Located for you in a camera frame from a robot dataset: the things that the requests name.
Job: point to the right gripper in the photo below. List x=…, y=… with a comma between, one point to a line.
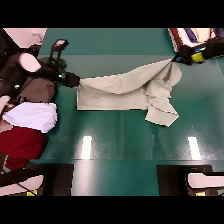
x=187, y=54

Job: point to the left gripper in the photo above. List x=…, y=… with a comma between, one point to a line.
x=70, y=79

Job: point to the beige shirt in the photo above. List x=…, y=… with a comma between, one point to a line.
x=133, y=90

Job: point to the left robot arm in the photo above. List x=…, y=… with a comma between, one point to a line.
x=20, y=71

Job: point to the brown garment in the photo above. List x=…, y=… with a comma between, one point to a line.
x=38, y=90

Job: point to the white garment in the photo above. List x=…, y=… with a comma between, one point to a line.
x=33, y=116

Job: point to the red garment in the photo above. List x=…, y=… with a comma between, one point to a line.
x=20, y=143

